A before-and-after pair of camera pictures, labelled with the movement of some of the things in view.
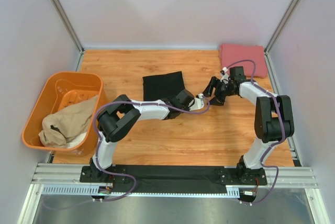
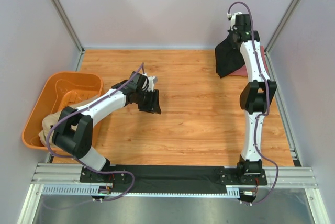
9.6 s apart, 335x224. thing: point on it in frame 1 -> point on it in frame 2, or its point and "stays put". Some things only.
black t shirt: (161, 86) -> (227, 59)
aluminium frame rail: (57, 179) stays put
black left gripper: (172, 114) -> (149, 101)
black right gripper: (213, 84) -> (234, 45)
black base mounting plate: (170, 179) stays put
